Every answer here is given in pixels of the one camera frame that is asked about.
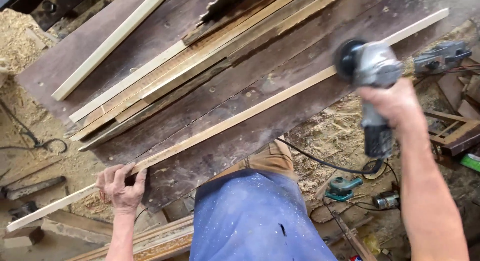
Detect person's left hand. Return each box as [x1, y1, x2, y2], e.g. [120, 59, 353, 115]
[95, 162, 148, 217]

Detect person's right hand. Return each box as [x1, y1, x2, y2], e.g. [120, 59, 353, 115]
[356, 78, 419, 130]

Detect grey angle grinder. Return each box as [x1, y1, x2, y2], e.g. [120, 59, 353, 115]
[334, 38, 404, 160]

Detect long thin pale wooden strip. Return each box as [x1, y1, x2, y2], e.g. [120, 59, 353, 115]
[7, 8, 450, 232]

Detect grey electric planer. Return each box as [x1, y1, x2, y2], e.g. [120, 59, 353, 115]
[413, 40, 473, 75]

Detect teal electric blower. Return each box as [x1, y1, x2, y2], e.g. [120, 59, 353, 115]
[324, 176, 364, 202]

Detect small grey power tool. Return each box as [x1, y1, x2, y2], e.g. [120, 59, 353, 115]
[372, 191, 401, 211]

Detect person's tan trousers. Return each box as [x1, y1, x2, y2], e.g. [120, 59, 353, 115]
[210, 139, 299, 181]

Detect green plastic object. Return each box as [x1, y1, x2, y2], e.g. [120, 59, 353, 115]
[460, 153, 480, 173]

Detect tan wooden strip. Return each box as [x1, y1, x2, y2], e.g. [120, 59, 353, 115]
[114, 0, 350, 124]

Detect person's blue shirt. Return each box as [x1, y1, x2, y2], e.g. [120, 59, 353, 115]
[189, 168, 338, 261]

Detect circular saw blade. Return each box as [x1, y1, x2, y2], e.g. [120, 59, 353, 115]
[196, 0, 248, 26]

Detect brown rough wooden strip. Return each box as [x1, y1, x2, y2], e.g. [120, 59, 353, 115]
[70, 0, 309, 142]

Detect dark weathered wooden strip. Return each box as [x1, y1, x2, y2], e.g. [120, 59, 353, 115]
[78, 58, 230, 152]

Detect narrow pale wooden strip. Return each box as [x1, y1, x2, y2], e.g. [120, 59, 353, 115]
[68, 40, 187, 123]

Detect carved wooden moulding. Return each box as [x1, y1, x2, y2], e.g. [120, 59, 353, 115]
[65, 215, 195, 261]

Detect wide pale wooden batten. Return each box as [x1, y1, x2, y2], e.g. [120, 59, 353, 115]
[51, 0, 174, 101]

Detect dark metal bar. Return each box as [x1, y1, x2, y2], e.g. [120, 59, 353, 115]
[0, 175, 67, 201]

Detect heap of wood shavings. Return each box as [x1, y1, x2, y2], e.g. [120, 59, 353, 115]
[0, 8, 57, 76]

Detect small wooden block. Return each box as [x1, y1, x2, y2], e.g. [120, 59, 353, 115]
[2, 226, 45, 249]

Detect black grinder power cable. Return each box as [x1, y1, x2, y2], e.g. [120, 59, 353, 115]
[277, 137, 385, 176]

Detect brown wooden frame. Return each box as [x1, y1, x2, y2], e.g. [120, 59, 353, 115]
[424, 110, 480, 157]

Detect dark machine frame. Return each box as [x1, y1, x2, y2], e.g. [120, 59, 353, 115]
[0, 0, 95, 31]

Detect black cable on floor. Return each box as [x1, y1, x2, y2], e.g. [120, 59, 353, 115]
[0, 99, 68, 155]

